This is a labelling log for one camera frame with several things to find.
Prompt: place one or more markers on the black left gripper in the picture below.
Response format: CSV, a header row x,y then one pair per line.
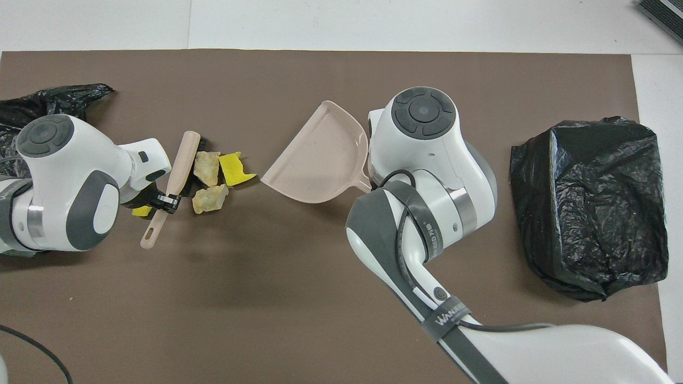
x,y
141,194

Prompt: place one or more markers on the pale crusty bread chunk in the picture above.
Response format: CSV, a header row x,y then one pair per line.
x,y
209,199
206,168

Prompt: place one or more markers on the beige hand brush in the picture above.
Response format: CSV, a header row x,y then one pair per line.
x,y
181,160

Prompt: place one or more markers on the notched yellow sponge piece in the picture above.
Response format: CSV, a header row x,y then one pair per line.
x,y
232,169

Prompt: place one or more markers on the beige plastic dustpan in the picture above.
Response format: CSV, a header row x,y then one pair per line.
x,y
320,160

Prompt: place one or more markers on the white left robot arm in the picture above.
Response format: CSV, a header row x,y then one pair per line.
x,y
69,176

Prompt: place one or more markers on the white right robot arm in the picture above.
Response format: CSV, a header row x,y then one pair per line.
x,y
427,160

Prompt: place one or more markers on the black bag lined pink bin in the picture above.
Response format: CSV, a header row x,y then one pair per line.
x,y
53,101

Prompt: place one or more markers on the brown table mat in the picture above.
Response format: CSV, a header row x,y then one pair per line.
x,y
267,298

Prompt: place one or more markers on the dark grey ribbed box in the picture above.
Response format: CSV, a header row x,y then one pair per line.
x,y
667,13

